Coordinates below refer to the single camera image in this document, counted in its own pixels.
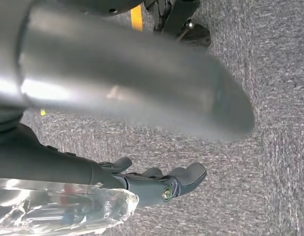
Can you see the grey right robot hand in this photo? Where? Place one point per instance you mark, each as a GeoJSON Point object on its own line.
{"type": "Point", "coordinates": [130, 75]}

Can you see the clear plastic wrap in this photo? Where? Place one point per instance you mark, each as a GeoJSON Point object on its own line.
{"type": "Point", "coordinates": [68, 211]}

